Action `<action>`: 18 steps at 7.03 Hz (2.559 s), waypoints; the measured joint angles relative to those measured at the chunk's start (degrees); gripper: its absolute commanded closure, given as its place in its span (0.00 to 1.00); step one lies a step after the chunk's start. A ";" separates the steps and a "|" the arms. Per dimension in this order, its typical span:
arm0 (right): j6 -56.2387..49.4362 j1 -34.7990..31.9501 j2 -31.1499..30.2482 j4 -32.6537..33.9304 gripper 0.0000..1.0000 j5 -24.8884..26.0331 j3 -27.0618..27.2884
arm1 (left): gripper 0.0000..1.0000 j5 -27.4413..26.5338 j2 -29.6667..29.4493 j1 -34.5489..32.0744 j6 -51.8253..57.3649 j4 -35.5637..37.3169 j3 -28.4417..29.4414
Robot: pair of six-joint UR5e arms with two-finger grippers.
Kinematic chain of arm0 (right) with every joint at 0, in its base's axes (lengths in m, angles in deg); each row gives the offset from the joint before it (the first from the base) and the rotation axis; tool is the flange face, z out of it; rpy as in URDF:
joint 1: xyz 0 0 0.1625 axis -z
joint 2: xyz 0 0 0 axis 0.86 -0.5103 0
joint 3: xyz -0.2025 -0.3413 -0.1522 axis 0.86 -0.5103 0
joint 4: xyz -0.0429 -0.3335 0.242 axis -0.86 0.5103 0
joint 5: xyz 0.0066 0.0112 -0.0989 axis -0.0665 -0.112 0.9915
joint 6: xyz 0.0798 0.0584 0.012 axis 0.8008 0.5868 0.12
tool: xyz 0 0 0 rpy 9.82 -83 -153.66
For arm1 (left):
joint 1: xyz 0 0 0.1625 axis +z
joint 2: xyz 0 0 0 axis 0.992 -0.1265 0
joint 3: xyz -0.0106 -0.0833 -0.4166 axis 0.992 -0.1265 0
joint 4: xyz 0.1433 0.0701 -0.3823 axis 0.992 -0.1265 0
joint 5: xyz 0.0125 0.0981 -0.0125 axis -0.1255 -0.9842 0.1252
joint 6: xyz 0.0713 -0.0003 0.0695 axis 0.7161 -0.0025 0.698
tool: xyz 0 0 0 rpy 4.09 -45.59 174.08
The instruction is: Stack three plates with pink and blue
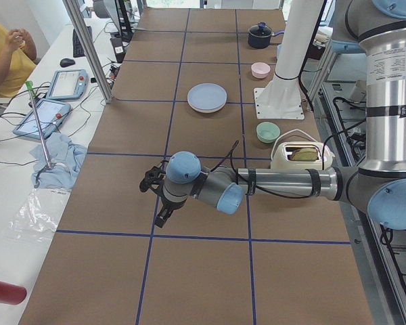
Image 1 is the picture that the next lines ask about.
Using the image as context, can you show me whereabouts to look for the red bottle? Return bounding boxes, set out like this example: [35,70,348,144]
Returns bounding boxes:
[0,281,27,305]

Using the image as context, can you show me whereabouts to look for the teach pendant far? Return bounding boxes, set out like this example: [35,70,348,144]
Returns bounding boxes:
[46,69,88,100]

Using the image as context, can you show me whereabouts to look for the pink bowl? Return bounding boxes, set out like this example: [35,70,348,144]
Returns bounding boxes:
[251,62,271,79]

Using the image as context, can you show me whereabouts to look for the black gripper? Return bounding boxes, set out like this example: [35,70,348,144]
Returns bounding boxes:
[139,164,185,228]

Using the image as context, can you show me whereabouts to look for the aluminium frame post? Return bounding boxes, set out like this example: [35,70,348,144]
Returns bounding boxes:
[62,0,113,104]

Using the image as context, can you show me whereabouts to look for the teach pendant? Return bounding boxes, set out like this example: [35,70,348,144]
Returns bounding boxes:
[46,69,88,100]
[13,99,71,139]

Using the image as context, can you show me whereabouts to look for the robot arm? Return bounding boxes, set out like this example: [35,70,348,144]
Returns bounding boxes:
[139,1,406,230]

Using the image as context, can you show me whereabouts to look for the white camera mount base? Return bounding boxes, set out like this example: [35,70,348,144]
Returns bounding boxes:
[253,86,305,121]

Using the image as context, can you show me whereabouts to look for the pink plate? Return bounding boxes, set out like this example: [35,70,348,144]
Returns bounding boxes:
[189,104,224,114]

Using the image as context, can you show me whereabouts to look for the grabber stick green tip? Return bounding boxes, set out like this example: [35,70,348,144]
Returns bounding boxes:
[24,81,54,170]

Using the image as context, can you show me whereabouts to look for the cream toaster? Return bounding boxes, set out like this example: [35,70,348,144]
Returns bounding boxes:
[270,129,335,170]

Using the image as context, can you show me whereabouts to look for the teach pendant near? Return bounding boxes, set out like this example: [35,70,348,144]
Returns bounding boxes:
[13,99,71,139]

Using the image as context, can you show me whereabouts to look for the light blue cloth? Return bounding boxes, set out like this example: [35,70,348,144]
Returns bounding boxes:
[30,133,87,190]

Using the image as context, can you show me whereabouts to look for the black keyboard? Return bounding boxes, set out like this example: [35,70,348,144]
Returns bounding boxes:
[72,26,93,58]

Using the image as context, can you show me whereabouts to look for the small blue cup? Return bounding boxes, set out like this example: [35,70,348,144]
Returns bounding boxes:
[276,44,282,60]

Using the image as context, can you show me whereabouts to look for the seated person yellow shirt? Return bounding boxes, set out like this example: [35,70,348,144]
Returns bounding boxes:
[0,24,37,98]

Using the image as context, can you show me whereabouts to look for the dark blue pot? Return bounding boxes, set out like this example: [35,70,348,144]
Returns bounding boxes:
[248,22,285,49]

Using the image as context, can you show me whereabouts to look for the green bowl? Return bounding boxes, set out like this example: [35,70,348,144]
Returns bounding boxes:
[256,121,280,144]

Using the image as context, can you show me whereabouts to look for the black computer mouse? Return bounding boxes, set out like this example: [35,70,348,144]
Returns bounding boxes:
[60,58,75,68]

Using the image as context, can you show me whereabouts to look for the clear plastic bag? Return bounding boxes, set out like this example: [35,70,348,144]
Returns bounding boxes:
[3,189,71,244]

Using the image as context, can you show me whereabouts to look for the blue plate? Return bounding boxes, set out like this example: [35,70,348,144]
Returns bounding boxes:
[187,83,227,108]

